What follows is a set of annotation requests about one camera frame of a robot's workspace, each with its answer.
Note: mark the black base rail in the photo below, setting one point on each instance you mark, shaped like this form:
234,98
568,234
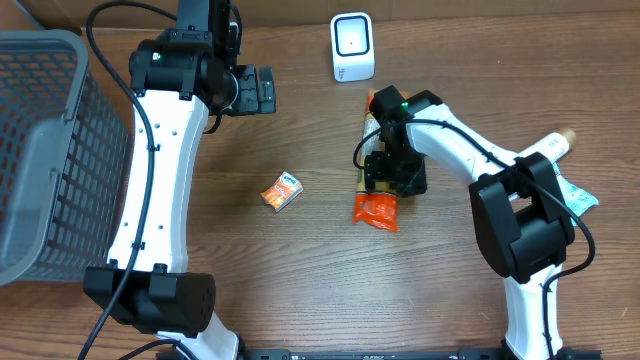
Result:
461,354

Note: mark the grey plastic mesh basket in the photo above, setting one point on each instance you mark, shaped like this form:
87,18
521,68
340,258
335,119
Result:
63,156

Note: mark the teal snack packet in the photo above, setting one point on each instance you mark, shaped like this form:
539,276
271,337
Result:
576,199

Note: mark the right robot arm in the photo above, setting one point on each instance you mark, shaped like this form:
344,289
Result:
521,221

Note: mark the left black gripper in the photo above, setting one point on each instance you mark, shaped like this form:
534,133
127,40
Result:
244,102

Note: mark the orange small snack box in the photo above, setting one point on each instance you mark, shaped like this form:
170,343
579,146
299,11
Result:
286,188

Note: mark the white cosmetic tube gold cap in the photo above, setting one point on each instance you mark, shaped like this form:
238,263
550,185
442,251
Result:
553,146

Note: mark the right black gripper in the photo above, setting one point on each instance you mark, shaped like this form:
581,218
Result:
396,181

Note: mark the orange spaghetti pack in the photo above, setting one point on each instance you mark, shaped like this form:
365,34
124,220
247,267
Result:
379,208

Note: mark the white barcode scanner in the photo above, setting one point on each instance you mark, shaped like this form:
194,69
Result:
352,47

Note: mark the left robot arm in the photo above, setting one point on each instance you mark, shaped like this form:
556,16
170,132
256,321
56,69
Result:
181,84

